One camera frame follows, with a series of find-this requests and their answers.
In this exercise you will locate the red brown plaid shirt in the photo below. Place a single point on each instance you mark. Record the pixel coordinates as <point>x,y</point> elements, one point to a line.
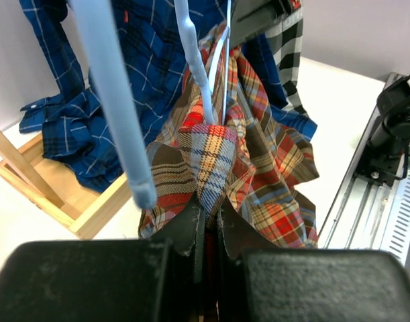
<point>247,157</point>

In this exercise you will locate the aluminium mounting rail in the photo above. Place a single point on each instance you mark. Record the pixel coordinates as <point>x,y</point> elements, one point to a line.
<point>366,216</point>

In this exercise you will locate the wooden clothes rack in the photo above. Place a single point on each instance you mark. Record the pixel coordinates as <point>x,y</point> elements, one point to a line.
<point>52,187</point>

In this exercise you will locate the black white plaid shirt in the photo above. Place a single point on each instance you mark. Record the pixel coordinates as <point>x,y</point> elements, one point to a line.
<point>285,40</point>

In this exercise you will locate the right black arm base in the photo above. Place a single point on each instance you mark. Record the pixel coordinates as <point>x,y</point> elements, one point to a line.
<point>385,157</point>

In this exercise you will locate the blue plaid shirt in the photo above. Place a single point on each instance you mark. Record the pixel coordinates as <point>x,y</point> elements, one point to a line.
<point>100,124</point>

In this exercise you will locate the light blue hanger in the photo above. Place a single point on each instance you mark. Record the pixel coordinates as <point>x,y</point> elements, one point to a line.
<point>98,34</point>

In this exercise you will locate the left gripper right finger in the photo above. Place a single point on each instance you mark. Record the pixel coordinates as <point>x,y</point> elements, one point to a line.
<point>262,282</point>

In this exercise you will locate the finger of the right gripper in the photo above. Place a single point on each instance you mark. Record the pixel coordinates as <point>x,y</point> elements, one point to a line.
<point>250,18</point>

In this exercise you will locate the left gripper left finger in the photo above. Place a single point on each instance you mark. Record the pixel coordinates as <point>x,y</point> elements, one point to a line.
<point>154,279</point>

